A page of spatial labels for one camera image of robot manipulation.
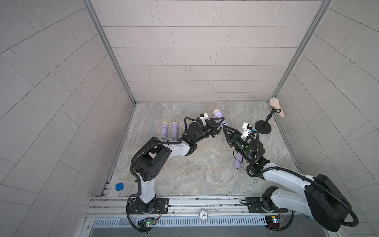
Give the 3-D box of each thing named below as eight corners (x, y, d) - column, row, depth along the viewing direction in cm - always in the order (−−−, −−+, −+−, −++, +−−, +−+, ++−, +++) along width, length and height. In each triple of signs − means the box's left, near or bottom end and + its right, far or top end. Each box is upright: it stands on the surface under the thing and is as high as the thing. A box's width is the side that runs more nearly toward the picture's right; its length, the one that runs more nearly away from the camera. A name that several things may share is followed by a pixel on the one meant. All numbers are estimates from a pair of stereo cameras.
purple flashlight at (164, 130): (160, 139, 96) (159, 137, 94) (163, 123, 104) (162, 121, 102) (166, 139, 96) (165, 137, 94) (168, 124, 104) (168, 121, 102)
